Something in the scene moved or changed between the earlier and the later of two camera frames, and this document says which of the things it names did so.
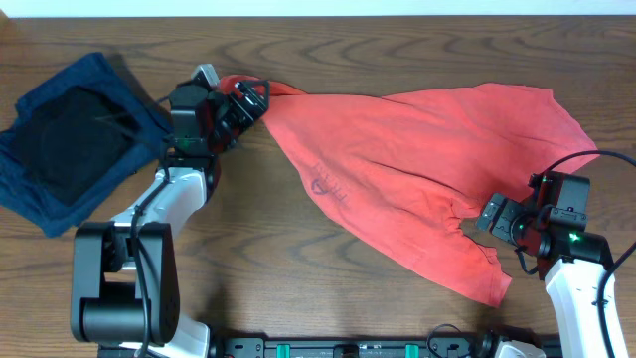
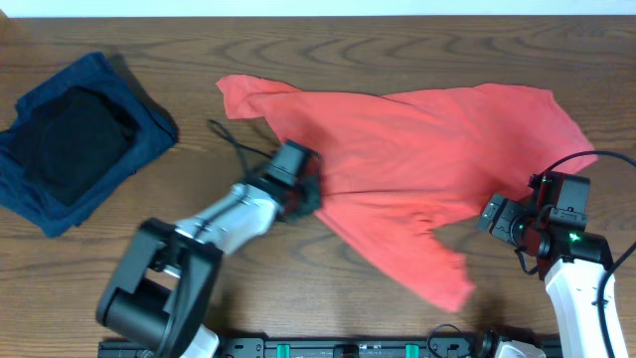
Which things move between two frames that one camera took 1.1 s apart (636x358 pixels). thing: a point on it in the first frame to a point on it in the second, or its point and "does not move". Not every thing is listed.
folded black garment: (66, 140) does not move
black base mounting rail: (351, 347) does not move
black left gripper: (247, 107) to (305, 194)
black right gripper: (501, 226) does not move
